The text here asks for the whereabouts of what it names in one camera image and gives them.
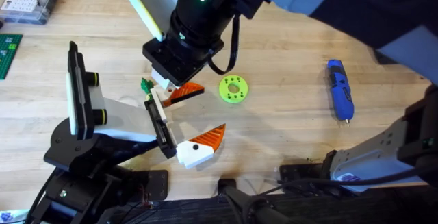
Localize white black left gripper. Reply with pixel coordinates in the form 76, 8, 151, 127
43, 84, 227, 180

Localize orange ribbed wedge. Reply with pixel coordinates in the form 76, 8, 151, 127
162, 82, 205, 108

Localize green toy vegetable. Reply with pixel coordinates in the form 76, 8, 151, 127
140, 77, 155, 101

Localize blue electric screwdriver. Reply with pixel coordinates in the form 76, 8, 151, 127
326, 58, 355, 127

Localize green disc with holes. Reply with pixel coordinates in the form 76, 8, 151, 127
218, 75, 249, 105

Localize right wrist upright plate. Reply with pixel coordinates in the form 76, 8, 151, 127
114, 0, 179, 43

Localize wrist upright plate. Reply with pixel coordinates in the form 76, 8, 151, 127
65, 40, 95, 141
114, 0, 179, 43

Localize black yellow-ringed knob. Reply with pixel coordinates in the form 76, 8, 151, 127
92, 108, 109, 126
84, 71, 101, 88

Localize left wrist upright plate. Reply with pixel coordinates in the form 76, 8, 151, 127
65, 40, 95, 141

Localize black pole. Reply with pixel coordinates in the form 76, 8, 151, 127
218, 178, 297, 224

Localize clear plastic parts box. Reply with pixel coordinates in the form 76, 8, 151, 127
0, 0, 64, 26

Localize green board with blocks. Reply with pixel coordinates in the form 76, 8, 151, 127
0, 34, 23, 81

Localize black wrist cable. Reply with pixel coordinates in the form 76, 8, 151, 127
206, 14, 241, 76

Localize black rail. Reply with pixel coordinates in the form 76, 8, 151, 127
102, 182, 438, 224

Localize black base cable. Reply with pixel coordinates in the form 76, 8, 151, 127
261, 166, 438, 197

